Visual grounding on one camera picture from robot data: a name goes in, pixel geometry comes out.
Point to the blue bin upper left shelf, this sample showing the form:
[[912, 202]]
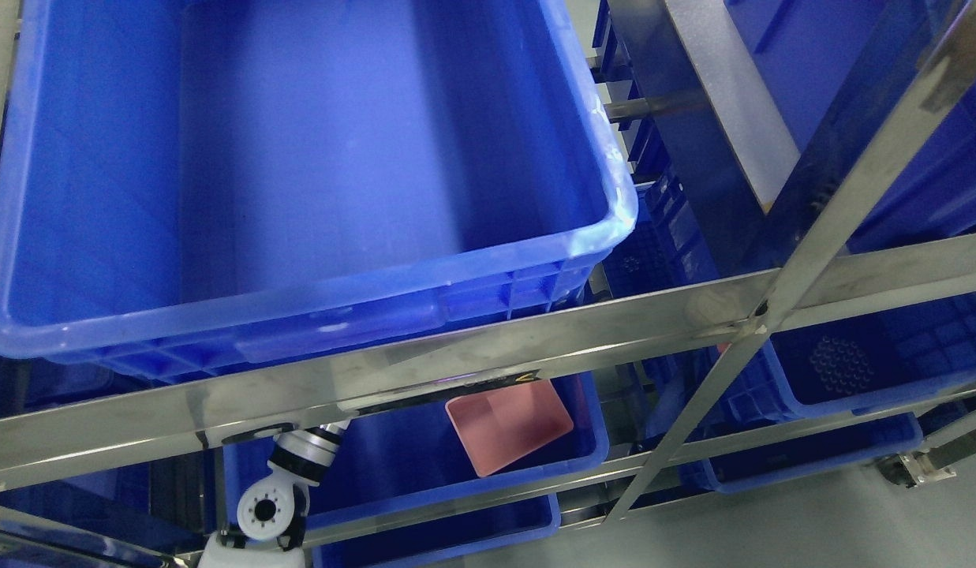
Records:
[[410, 458]]

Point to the blue bin bottom shelf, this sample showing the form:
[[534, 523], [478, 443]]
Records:
[[447, 538]]

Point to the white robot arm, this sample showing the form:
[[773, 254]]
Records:
[[270, 520]]

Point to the large blue top bin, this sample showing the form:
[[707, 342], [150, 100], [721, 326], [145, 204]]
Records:
[[189, 188]]

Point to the blue bin right shelf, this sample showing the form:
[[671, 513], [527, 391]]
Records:
[[866, 363]]

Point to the blue bin shelf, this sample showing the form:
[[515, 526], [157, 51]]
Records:
[[866, 363], [447, 538], [410, 458]]

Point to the pink plastic storage box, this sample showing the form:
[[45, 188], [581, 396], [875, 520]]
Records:
[[497, 428]]

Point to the steel left shelf rack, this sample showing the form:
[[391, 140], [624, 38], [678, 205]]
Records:
[[815, 285]]

